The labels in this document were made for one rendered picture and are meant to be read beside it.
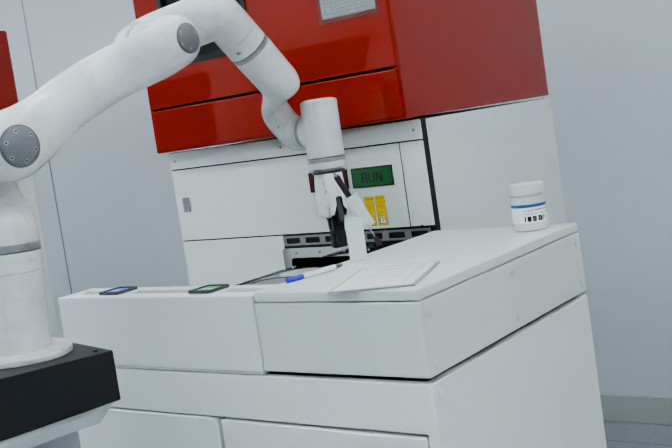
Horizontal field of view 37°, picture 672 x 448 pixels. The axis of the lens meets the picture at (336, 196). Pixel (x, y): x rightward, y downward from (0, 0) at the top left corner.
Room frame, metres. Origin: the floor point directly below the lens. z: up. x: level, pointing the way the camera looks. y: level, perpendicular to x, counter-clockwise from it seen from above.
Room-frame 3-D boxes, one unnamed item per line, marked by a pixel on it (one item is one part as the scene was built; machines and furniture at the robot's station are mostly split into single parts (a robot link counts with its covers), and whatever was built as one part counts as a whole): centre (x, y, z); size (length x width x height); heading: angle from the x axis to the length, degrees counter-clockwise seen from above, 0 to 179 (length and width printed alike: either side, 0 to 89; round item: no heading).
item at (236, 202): (2.48, 0.11, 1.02); 0.82 x 0.03 x 0.40; 53
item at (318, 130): (2.22, 0.01, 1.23); 0.09 x 0.08 x 0.13; 44
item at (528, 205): (2.01, -0.38, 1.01); 0.07 x 0.07 x 0.10
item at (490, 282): (1.87, -0.16, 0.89); 0.62 x 0.35 x 0.14; 143
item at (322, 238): (2.37, -0.03, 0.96); 0.44 x 0.01 x 0.02; 53
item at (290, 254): (2.36, -0.02, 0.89); 0.44 x 0.02 x 0.10; 53
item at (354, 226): (1.95, -0.04, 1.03); 0.06 x 0.04 x 0.13; 143
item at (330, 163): (2.22, 0.01, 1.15); 0.09 x 0.08 x 0.03; 17
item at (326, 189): (2.22, 0.01, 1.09); 0.10 x 0.07 x 0.11; 17
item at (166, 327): (1.94, 0.36, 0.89); 0.55 x 0.09 x 0.14; 53
